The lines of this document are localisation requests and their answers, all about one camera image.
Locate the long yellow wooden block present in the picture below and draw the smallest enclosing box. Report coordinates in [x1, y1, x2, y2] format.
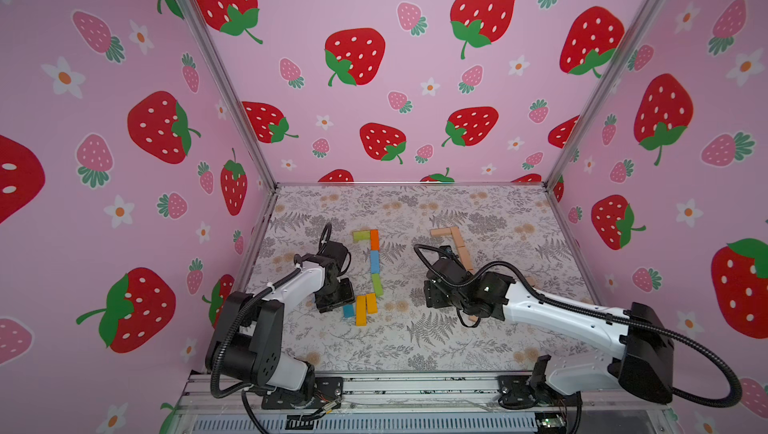
[355, 295, 367, 327]

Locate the short yellow wooden block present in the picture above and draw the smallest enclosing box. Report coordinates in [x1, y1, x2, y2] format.
[366, 293, 378, 314]

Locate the green wooden block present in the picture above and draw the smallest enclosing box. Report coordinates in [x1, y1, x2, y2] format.
[371, 273, 383, 298]
[352, 230, 371, 242]

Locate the natural wooden block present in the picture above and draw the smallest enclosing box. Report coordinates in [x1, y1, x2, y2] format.
[430, 227, 454, 238]
[458, 246, 474, 272]
[450, 226, 466, 248]

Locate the light blue wooden block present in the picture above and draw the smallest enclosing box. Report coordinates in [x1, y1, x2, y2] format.
[369, 250, 380, 274]

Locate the orange wooden block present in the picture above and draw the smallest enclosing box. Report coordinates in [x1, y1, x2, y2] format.
[369, 229, 380, 251]

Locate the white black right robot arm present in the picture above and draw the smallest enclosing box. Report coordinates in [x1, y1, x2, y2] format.
[424, 272, 674, 405]

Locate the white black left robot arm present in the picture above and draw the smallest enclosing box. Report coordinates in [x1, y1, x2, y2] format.
[205, 253, 354, 407]

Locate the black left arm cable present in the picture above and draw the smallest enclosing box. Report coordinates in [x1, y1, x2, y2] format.
[209, 222, 352, 434]

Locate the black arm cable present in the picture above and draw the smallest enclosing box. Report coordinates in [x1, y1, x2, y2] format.
[209, 222, 352, 434]
[413, 243, 744, 434]

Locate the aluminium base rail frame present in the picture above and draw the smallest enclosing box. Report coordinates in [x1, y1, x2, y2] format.
[168, 371, 684, 433]

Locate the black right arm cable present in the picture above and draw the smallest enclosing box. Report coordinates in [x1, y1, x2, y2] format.
[413, 243, 744, 434]

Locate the aluminium corner post left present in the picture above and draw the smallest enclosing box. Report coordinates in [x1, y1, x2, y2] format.
[177, 0, 278, 193]

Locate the aluminium corner post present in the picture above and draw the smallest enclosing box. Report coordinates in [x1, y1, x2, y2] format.
[543, 0, 666, 194]
[177, 0, 278, 193]

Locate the aluminium corner post right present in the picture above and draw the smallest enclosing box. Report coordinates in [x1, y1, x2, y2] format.
[543, 0, 666, 194]

